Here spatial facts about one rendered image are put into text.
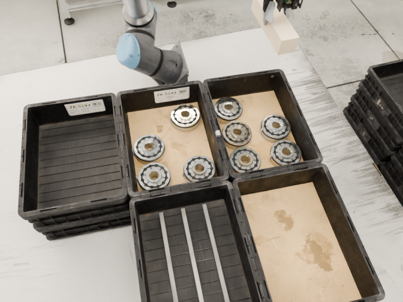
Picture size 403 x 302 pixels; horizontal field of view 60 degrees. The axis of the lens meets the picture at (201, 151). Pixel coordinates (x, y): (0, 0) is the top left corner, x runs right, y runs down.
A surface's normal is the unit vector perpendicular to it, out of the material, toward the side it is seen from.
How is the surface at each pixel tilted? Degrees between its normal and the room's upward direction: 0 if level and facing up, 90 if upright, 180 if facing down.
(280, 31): 1
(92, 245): 0
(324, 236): 0
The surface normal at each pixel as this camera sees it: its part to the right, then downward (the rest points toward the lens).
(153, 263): 0.03, -0.52
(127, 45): -0.72, -0.07
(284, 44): 0.29, 0.83
